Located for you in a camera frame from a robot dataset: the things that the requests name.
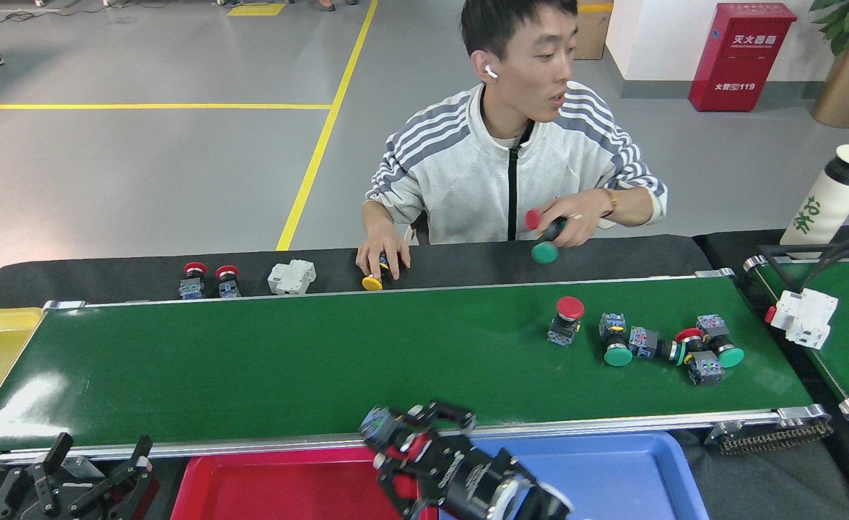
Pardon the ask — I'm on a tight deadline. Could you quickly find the yellow push button switch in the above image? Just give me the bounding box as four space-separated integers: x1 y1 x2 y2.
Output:
361 253 391 292

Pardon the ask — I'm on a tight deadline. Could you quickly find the long green conveyor belt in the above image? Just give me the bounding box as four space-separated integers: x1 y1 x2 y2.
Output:
0 269 833 474

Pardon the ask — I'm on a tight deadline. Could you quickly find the person's left hand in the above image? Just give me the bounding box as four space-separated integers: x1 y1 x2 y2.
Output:
540 191 617 250

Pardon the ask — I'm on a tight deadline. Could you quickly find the person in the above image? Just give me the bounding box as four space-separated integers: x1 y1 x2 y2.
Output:
356 0 669 284

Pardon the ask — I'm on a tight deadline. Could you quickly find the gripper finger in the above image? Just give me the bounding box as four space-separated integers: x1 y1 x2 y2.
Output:
71 435 154 520
0 433 75 520

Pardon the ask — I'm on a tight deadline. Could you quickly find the white circuit breaker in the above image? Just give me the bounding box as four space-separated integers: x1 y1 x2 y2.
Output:
765 287 840 351
267 259 317 295

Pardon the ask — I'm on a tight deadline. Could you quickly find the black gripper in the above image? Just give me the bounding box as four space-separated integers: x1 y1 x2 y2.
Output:
374 401 535 520

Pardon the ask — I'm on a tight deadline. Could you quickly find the black conveyor drive chain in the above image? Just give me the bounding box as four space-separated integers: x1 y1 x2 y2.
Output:
717 421 835 456

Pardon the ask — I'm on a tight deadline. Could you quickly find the person's right hand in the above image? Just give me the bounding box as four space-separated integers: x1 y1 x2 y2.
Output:
355 222 412 282

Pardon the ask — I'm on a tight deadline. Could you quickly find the white bottle with black collar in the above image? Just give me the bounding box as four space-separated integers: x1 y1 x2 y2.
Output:
780 144 849 259

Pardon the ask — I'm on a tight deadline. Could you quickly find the red plastic tray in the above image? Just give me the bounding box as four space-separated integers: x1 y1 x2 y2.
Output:
170 446 440 520

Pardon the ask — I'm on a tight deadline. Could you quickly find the brown cardboard box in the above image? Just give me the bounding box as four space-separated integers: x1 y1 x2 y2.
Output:
572 0 614 61

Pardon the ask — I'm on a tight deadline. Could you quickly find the blue plastic tray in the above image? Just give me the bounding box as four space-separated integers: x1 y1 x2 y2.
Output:
424 431 710 520

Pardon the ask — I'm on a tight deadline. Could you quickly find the red fire extinguisher box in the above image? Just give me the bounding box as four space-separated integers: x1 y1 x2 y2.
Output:
688 2 798 113

